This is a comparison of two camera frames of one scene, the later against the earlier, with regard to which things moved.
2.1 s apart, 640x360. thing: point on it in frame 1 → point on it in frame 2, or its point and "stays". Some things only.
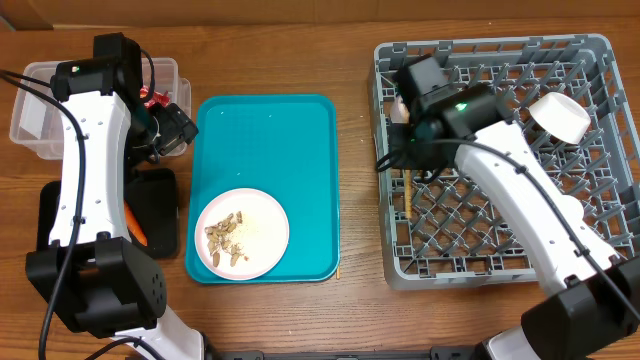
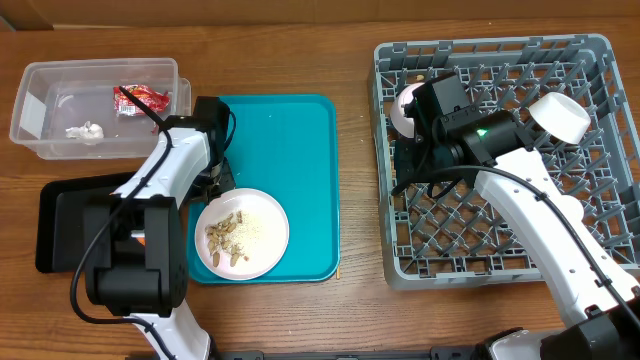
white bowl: (560, 116) stays
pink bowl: (400, 111) stays
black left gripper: (176, 126) → (225, 181)
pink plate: (241, 234) stays
